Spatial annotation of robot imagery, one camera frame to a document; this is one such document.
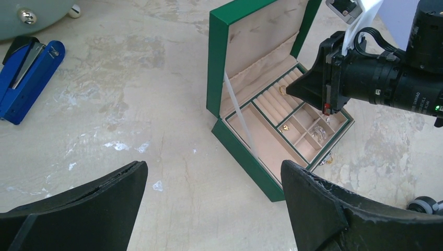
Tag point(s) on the beige removable jewelry tray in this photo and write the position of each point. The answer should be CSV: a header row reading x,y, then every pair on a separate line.
x,y
310,138

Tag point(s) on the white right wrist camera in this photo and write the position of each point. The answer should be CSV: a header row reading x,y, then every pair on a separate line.
x,y
358,14

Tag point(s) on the green jewelry box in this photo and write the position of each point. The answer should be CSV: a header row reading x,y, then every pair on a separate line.
x,y
250,45

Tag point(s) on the gold earring pair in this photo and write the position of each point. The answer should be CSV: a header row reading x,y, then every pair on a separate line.
x,y
284,128

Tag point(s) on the white round drawer cabinet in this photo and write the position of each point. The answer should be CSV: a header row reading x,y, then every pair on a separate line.
x,y
22,17

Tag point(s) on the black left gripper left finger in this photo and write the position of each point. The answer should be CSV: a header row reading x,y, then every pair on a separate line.
x,y
98,215

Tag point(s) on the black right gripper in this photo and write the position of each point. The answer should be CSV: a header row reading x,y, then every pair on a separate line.
x,y
334,78

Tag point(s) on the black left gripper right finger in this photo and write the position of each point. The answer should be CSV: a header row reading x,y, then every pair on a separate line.
x,y
325,216

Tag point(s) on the blue hand tool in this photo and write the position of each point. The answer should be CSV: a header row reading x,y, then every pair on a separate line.
x,y
28,66

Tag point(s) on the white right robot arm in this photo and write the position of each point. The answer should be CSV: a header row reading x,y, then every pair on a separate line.
x,y
422,62

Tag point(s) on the silver box clasp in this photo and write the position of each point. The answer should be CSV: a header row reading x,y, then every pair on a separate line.
x,y
328,159

